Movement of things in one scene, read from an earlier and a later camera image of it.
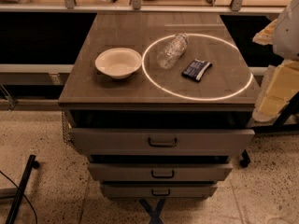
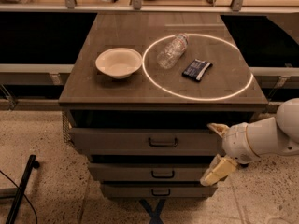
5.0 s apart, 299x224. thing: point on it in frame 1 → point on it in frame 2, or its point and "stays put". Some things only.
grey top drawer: (161, 141) stays put
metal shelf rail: (35, 74) stays put
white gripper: (287, 32) → (238, 144)
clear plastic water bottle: (173, 50) stays put
